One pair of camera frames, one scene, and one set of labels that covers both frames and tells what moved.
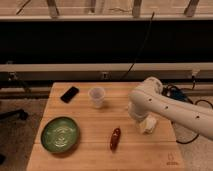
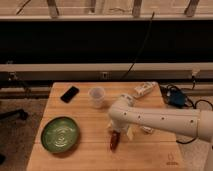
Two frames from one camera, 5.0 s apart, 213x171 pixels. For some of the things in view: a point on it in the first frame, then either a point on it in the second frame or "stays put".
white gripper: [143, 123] -> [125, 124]
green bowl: [60, 134] stays put
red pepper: [116, 135] stays put
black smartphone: [70, 94] stays put
